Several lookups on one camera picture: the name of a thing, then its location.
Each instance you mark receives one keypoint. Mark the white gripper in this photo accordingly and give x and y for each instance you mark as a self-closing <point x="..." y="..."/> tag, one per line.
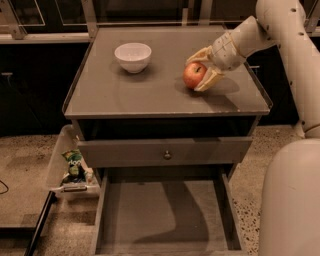
<point x="225" y="51"/>

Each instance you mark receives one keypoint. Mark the red apple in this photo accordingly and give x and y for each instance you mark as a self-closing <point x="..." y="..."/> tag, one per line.
<point x="193" y="74"/>

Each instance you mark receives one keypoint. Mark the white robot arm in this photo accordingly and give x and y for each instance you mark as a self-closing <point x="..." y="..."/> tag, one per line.
<point x="290" y="209"/>

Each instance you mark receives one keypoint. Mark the grey wooden drawer cabinet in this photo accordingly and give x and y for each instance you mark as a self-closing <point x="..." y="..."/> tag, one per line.
<point x="109" y="103"/>

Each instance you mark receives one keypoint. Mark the grey top drawer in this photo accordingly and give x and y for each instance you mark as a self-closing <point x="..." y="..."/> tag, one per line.
<point x="149" y="152"/>

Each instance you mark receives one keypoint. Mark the round metal drawer knob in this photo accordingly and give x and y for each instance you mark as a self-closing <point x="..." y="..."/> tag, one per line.
<point x="167" y="155"/>

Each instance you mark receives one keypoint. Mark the grey open middle drawer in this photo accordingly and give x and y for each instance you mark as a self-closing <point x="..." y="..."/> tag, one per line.
<point x="169" y="211"/>

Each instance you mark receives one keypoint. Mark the white ceramic bowl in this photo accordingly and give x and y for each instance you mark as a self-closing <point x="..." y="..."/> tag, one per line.
<point x="133" y="57"/>

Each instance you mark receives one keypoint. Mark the green snack bag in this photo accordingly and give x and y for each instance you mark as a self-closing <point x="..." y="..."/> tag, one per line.
<point x="75" y="172"/>

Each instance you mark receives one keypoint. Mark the clear plastic storage bin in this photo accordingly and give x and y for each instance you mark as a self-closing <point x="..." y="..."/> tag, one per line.
<point x="57" y="167"/>

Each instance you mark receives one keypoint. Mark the metal railing frame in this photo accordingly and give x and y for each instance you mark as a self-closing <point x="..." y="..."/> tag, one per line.
<point x="81" y="19"/>

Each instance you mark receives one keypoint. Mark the black floor rail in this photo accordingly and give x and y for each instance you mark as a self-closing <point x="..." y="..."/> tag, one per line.
<point x="36" y="233"/>

